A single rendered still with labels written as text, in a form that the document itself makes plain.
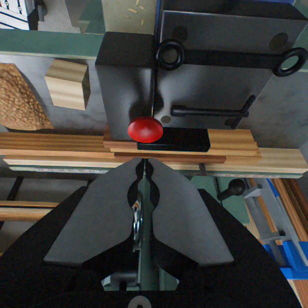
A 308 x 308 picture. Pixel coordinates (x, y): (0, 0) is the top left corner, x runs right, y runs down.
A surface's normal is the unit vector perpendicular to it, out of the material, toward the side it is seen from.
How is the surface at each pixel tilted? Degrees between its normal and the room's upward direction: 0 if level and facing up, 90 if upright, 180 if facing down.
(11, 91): 30
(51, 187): 90
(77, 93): 0
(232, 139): 90
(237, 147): 90
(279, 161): 90
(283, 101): 0
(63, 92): 0
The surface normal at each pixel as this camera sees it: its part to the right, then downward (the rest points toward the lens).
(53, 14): 0.00, 0.84
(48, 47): 0.06, -0.55
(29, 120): 0.54, 0.75
